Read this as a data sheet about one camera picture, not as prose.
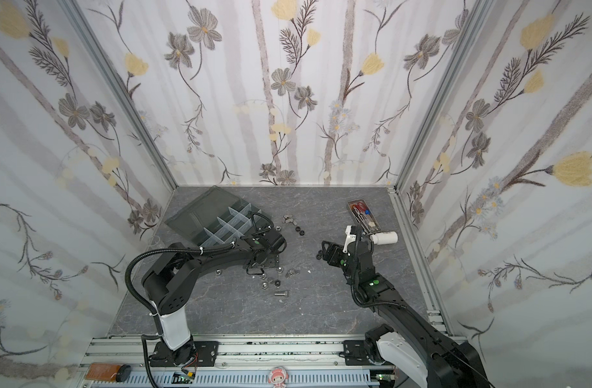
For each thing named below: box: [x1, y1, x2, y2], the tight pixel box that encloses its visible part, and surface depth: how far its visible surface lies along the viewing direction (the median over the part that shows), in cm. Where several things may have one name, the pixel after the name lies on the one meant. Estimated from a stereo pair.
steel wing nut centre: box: [284, 268, 301, 279], surface depth 92 cm
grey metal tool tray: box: [346, 198, 381, 235], surface depth 113 cm
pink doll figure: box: [268, 368, 289, 388], surface depth 69 cm
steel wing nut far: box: [281, 214, 298, 226], surface depth 110 cm
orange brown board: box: [85, 362, 123, 382], surface depth 69 cm
